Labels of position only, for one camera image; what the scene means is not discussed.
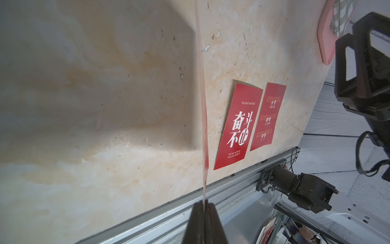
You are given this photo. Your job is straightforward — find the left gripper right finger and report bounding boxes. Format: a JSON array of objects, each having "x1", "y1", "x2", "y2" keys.
[{"x1": 205, "y1": 202, "x2": 228, "y2": 244}]

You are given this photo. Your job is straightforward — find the green checkered cloth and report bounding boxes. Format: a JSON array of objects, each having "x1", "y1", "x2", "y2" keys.
[{"x1": 330, "y1": 0, "x2": 358, "y2": 37}]

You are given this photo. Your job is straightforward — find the pink plastic tray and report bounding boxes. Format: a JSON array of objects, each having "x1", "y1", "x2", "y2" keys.
[{"x1": 317, "y1": 0, "x2": 340, "y2": 65}]

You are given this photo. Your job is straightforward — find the aluminium front rail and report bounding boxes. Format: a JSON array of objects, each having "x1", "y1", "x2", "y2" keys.
[{"x1": 74, "y1": 146, "x2": 302, "y2": 244}]

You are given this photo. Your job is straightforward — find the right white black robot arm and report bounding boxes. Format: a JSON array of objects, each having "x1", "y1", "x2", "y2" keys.
[{"x1": 266, "y1": 12, "x2": 390, "y2": 244}]

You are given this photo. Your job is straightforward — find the red postcard MUST text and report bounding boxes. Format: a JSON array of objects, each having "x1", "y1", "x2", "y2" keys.
[{"x1": 194, "y1": 1, "x2": 209, "y2": 204}]

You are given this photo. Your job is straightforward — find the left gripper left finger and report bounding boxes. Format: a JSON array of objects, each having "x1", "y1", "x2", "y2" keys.
[{"x1": 182, "y1": 201, "x2": 205, "y2": 244}]

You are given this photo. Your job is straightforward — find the red postcards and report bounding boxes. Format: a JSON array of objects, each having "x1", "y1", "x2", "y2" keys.
[{"x1": 250, "y1": 83, "x2": 286, "y2": 151}]

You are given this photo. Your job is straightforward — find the red postcard white characters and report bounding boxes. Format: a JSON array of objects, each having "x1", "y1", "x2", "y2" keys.
[{"x1": 214, "y1": 83, "x2": 263, "y2": 170}]

